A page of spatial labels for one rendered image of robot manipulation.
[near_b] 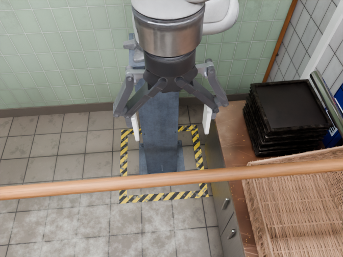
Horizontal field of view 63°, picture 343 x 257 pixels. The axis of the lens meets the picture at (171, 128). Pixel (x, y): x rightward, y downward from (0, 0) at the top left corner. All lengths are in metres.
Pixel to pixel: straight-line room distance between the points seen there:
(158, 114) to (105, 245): 0.88
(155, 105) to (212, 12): 0.53
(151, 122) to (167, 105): 0.15
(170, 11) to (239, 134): 1.20
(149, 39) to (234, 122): 1.21
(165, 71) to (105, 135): 1.83
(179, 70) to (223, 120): 1.14
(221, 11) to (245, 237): 0.88
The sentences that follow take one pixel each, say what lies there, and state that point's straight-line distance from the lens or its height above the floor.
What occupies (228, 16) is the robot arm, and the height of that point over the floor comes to 1.18.
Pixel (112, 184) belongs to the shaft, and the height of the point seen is 1.20.
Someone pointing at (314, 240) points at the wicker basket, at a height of 0.59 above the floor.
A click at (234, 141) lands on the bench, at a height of 0.58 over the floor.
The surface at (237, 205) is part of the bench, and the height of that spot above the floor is 0.58.
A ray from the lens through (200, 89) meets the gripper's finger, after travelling 0.47.
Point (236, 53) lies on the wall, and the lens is 2.04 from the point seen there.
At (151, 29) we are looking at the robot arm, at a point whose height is 1.57.
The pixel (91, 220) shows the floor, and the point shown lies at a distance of 1.92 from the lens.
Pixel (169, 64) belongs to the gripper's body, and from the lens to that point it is 0.38.
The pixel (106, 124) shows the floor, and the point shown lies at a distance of 2.25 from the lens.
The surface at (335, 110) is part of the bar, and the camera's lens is 0.90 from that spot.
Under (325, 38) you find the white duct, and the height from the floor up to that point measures 0.92.
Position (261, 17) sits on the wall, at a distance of 1.91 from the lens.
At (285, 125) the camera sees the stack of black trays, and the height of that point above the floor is 0.80.
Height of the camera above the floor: 1.77
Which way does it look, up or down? 55 degrees down
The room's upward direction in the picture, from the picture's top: straight up
